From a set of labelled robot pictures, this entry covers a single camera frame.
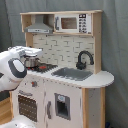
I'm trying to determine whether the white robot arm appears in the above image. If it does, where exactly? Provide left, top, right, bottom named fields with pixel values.
left=0, top=46, right=43, bottom=128

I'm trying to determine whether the grey ice dispenser panel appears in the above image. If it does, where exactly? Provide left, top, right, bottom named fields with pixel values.
left=55, top=93, right=71, bottom=120

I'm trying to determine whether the grey range hood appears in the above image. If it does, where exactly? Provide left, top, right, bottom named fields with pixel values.
left=24, top=15, right=53, bottom=34

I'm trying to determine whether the wooden toy kitchen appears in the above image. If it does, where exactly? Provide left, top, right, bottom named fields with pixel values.
left=11, top=10, right=114, bottom=128

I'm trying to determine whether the red right stove knob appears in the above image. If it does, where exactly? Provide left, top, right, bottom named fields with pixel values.
left=31, top=81, right=37, bottom=87

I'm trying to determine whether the white toy microwave door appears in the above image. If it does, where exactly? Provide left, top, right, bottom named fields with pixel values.
left=54, top=14, right=79, bottom=33

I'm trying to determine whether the black toy stovetop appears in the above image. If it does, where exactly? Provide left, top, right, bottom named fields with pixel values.
left=28, top=63, right=56, bottom=73

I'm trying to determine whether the grey cabinet door handle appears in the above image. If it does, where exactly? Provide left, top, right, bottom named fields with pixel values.
left=47, top=101, right=51, bottom=119

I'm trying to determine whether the black toy faucet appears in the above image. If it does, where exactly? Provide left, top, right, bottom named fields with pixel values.
left=75, top=50, right=95, bottom=71

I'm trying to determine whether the grey toy sink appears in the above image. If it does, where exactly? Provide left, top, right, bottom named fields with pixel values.
left=51, top=67, right=92, bottom=81

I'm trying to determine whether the small steel pot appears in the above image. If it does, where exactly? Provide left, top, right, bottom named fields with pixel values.
left=24, top=57, right=38, bottom=68

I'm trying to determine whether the toy oven door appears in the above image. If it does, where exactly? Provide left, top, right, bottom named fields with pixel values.
left=18, top=90, right=37, bottom=122

